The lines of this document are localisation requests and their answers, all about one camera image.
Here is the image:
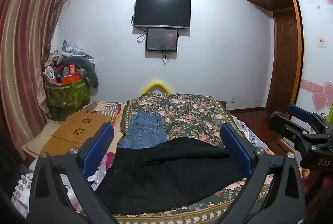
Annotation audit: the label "person's right hand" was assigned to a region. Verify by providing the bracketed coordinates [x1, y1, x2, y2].
[299, 168, 311, 188]

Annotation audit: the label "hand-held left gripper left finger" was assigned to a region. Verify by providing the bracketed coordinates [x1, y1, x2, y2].
[27, 122, 123, 224]

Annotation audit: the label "orange box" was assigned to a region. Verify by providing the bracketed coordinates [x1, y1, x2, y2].
[61, 74, 81, 85]

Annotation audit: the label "striped pink curtain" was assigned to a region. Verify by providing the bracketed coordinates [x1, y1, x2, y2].
[0, 0, 73, 159]

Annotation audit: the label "green storage bag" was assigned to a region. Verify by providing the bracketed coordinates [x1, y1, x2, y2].
[44, 80, 90, 108]

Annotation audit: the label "wooden folding table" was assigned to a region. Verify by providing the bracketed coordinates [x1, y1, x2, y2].
[40, 112, 111, 157]

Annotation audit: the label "grey pillow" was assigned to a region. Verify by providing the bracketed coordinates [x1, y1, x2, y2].
[62, 56, 99, 88]

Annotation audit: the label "striped bedding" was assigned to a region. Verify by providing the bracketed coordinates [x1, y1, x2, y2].
[81, 101, 128, 136]

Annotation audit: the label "black pants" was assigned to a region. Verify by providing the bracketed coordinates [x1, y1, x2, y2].
[95, 137, 247, 215]

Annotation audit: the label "blue jeans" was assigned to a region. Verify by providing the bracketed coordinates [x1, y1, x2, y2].
[118, 110, 167, 149]

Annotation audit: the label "small black wall monitor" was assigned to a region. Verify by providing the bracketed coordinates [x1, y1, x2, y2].
[146, 28, 179, 52]

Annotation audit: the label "yellow foam hoop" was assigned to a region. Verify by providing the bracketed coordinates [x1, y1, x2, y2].
[140, 80, 173, 96]

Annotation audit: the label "brown wooden door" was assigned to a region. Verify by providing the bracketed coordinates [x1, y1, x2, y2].
[265, 9, 299, 112]

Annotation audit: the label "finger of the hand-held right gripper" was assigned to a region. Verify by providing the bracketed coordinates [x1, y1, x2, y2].
[287, 104, 329, 124]
[269, 114, 313, 142]

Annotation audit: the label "white printed sheet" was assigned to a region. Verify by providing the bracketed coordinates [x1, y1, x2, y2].
[233, 115, 271, 152]

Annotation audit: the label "white heart-print wardrobe door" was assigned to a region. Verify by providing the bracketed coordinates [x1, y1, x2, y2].
[291, 0, 333, 120]

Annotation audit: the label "black wall television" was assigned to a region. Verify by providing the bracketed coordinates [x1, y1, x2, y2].
[133, 0, 191, 30]

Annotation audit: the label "floral blanket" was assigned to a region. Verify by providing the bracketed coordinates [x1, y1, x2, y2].
[112, 92, 273, 224]

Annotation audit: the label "beige mat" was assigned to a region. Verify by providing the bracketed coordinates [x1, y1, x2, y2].
[21, 120, 63, 159]

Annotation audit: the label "pile of clothes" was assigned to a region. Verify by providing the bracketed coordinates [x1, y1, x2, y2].
[43, 40, 94, 68]

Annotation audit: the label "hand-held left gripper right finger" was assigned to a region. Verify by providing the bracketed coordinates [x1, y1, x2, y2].
[219, 122, 307, 224]

